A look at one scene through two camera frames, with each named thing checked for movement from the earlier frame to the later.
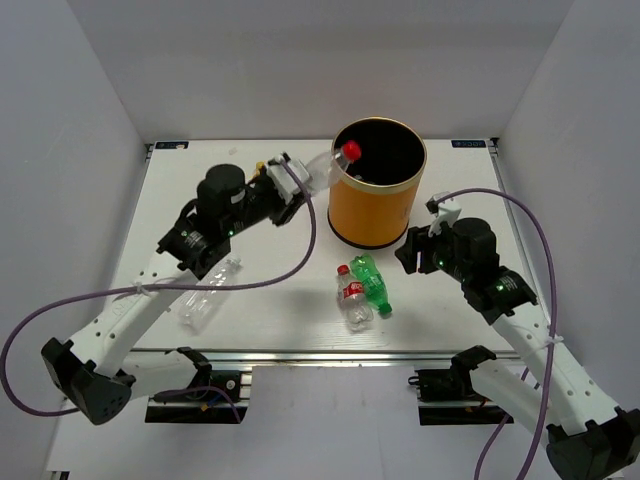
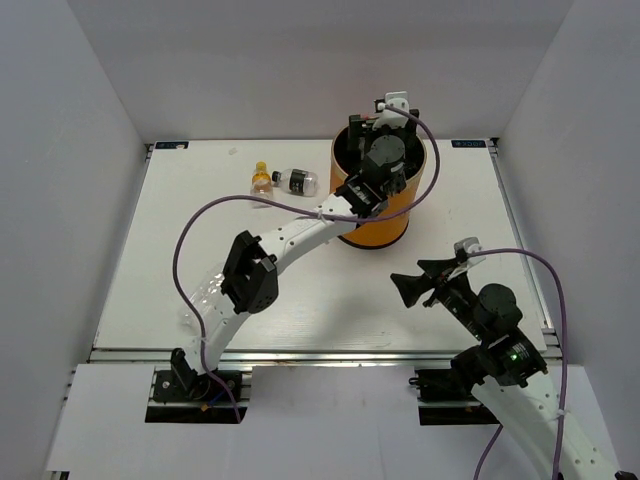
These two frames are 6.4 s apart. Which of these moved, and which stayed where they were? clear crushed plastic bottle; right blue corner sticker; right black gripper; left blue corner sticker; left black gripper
Moved: right black gripper; left black gripper
Stayed: right blue corner sticker; left blue corner sticker; clear crushed plastic bottle
